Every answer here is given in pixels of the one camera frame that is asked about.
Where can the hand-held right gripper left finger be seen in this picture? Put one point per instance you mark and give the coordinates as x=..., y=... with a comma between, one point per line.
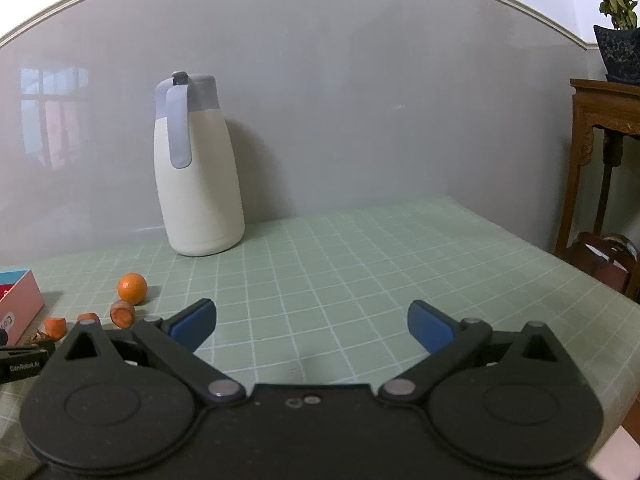
x=192, y=322

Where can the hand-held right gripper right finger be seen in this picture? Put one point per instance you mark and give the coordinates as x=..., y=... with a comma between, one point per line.
x=430, y=325

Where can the red-brown fruit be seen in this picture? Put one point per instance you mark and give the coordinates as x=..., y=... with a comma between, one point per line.
x=88, y=317
x=55, y=326

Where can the colourful cardboard box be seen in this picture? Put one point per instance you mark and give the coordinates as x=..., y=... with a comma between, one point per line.
x=17, y=300

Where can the orange mandarin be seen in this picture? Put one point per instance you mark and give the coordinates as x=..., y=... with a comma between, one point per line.
x=132, y=288

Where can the carrot piece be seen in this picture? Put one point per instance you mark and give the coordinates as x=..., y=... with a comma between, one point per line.
x=122, y=314

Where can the green checked tablecloth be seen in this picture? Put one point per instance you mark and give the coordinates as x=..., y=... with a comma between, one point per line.
x=350, y=260

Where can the white thermos jug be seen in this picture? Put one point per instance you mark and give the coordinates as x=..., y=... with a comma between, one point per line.
x=200, y=185

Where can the dark red wooden seat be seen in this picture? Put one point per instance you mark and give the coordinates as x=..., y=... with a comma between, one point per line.
x=600, y=260

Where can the carved wooden side table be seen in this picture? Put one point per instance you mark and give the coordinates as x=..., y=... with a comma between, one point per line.
x=600, y=105

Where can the potted plant dark blue pot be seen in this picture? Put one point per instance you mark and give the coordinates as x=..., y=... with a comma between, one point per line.
x=620, y=52

